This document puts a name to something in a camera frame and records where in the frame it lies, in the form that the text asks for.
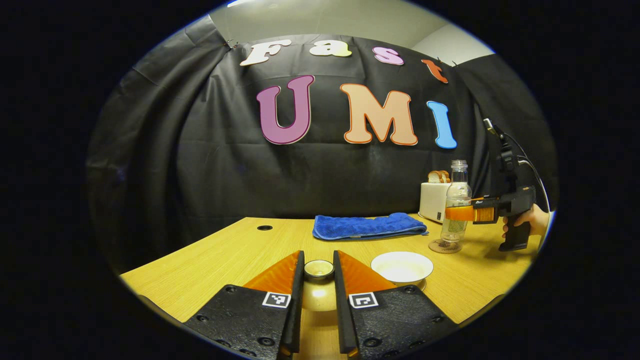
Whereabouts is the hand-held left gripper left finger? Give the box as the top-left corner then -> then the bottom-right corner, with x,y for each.
182,250 -> 306,360

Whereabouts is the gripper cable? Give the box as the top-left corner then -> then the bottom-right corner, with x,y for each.
502,132 -> 552,213

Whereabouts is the round coaster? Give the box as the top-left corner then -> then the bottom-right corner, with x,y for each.
428,238 -> 463,254

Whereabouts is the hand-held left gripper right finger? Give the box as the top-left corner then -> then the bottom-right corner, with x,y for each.
332,250 -> 458,360

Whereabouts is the blue folded towel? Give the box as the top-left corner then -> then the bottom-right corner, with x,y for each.
312,212 -> 430,241

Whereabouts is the black backdrop cloth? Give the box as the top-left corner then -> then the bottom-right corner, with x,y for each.
85,15 -> 560,273

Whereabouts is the clear glass water bottle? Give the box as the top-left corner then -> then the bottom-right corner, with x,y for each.
440,159 -> 473,247

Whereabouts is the white toaster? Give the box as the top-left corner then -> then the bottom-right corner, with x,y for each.
418,181 -> 453,224

